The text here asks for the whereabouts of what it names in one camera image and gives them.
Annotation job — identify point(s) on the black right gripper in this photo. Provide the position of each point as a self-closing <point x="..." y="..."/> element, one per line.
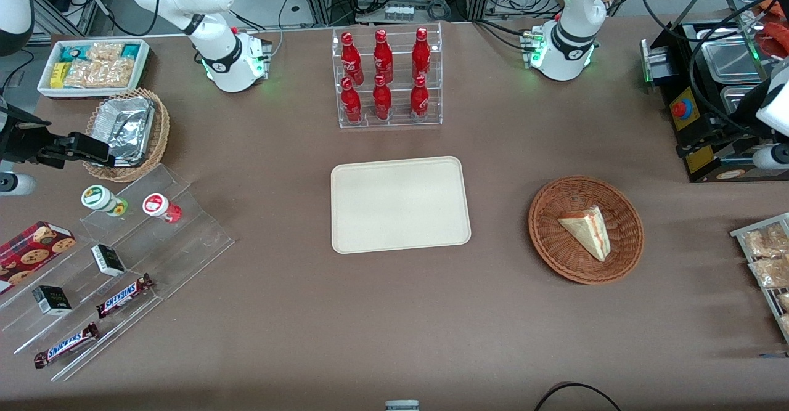
<point x="23" y="141"/>

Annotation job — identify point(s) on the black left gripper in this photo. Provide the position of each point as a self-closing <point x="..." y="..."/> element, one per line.
<point x="722" y="132"/>

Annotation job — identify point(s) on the triangular sandwich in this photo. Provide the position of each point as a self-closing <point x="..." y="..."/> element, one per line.
<point x="585" y="232"/>

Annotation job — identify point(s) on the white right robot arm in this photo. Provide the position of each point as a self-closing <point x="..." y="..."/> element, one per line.
<point x="216" y="41"/>

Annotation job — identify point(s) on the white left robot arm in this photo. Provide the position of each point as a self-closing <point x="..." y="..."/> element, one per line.
<point x="564" y="35"/>

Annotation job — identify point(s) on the light wicker basket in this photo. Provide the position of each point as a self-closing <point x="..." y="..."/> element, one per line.
<point x="162" y="134"/>

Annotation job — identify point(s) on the tray of packaged snacks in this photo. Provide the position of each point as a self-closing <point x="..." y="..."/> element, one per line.
<point x="736" y="233"/>

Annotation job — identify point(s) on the white rectangular snack tray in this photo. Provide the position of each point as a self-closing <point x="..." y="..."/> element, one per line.
<point x="143" y="60"/>

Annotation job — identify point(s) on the brown round wicker basket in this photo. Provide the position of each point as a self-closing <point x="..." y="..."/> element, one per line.
<point x="555" y="251"/>

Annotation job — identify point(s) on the beige plastic tray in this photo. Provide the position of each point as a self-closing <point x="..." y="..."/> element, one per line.
<point x="400" y="204"/>

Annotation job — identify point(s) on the red emergency stop button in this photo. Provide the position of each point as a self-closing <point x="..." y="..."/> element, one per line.
<point x="681" y="109"/>

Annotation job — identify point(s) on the aluminium foil container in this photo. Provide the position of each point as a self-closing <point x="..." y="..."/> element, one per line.
<point x="123" y="127"/>

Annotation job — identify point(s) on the green-label white cup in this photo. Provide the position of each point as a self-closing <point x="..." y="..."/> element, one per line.
<point x="95" y="197"/>

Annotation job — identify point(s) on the stainless steel pan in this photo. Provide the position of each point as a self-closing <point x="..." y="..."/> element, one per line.
<point x="727" y="60"/>
<point x="727" y="93"/>

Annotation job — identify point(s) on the red-label white cup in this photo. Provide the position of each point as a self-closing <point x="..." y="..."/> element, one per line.
<point x="155" y="204"/>

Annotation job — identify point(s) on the clear cracker bag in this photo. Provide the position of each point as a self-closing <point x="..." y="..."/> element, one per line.
<point x="105" y="52"/>
<point x="83" y="75"/>
<point x="117" y="73"/>

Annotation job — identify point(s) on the yellow snack packet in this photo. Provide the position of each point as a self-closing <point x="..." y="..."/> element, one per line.
<point x="58" y="75"/>

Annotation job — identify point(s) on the teal snack packet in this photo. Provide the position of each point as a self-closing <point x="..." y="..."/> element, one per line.
<point x="72" y="52"/>
<point x="130" y="50"/>

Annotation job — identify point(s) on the small black carton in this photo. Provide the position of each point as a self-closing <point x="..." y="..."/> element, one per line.
<point x="52" y="300"/>
<point x="108" y="260"/>

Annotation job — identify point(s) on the black food warmer cabinet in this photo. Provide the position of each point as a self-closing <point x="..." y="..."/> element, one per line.
<point x="685" y="36"/>

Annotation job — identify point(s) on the red cookie box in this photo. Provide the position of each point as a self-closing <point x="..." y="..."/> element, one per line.
<point x="31" y="251"/>

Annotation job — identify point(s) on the clear nut snack bag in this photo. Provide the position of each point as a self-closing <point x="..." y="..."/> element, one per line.
<point x="785" y="325"/>
<point x="770" y="272"/>
<point x="764" y="241"/>
<point x="783" y="301"/>

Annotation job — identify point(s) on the red sausage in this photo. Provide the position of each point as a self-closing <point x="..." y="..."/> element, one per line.
<point x="778" y="40"/>
<point x="778" y="4"/>

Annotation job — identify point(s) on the clear acrylic stepped stand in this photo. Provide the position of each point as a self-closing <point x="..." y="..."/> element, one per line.
<point x="203" y="238"/>

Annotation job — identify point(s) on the snickers chocolate bar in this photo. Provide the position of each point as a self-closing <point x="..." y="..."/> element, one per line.
<point x="66" y="345"/>
<point x="122" y="297"/>

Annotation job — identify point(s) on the red cola bottle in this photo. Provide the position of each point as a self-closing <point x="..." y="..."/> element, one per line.
<point x="421" y="53"/>
<point x="420" y="103"/>
<point x="351" y="106"/>
<point x="383" y="56"/>
<point x="382" y="103"/>
<point x="351" y="60"/>

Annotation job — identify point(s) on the clear acrylic bottle rack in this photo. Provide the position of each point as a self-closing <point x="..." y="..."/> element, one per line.
<point x="399" y="121"/>

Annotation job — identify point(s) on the white power strip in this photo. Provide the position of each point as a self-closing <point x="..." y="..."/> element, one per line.
<point x="399" y="12"/>

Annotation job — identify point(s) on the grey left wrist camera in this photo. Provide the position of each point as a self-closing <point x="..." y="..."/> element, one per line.
<point x="770" y="158"/>

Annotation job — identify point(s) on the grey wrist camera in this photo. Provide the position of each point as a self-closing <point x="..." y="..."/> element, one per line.
<point x="770" y="158"/>
<point x="18" y="184"/>

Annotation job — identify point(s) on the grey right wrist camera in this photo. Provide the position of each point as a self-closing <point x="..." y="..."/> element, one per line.
<point x="18" y="184"/>

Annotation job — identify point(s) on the grey mount piece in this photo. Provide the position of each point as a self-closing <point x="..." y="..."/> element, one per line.
<point x="402" y="406"/>

